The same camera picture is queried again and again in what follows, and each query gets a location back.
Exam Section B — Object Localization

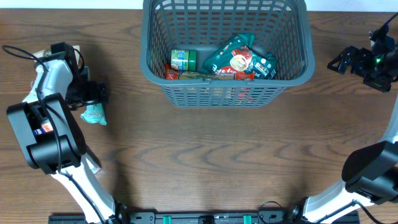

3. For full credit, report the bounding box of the mint toilet tissue wipes pack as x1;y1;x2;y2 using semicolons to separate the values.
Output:
80;103;107;126

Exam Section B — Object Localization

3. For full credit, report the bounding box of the blue Kleenex tissue multipack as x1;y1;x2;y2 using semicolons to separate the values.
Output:
32;119;102;175

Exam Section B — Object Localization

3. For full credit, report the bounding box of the beige mushroom snack pouch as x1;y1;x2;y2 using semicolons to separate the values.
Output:
33;45;81;62

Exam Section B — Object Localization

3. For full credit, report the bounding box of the orange spaghetti packet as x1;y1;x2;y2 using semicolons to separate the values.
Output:
165;64;254;80

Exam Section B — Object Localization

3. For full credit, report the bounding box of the green red coffee sachet bag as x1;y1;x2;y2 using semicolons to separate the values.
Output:
201;34;277;80

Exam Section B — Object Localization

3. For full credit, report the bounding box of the green lidded spice jar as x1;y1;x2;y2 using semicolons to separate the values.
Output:
170;49;197;72

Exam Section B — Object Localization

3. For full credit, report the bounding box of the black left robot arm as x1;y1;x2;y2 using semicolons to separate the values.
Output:
2;42;130;223

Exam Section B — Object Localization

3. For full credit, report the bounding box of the grey plastic slotted basket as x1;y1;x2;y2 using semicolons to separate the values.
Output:
140;0;315;108

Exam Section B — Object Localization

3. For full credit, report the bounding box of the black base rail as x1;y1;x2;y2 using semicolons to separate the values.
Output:
48;209;360;224

